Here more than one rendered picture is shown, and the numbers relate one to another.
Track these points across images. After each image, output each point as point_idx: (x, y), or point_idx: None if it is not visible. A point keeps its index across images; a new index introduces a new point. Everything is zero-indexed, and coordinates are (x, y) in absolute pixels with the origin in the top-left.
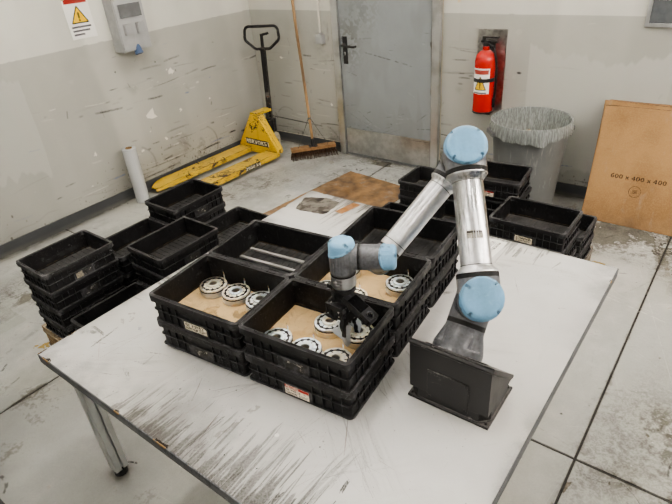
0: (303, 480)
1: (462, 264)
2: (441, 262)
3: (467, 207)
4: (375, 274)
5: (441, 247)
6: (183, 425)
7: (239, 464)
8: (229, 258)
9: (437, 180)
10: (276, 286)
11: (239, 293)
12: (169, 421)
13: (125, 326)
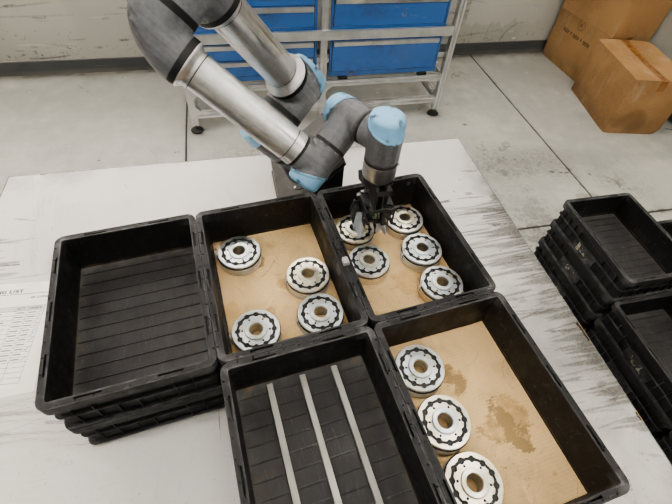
0: (470, 221)
1: (294, 70)
2: (153, 247)
3: (260, 18)
4: (229, 305)
5: (154, 220)
6: (556, 335)
7: (513, 262)
8: (434, 478)
9: (204, 53)
10: (405, 320)
11: (442, 408)
12: (571, 351)
13: None
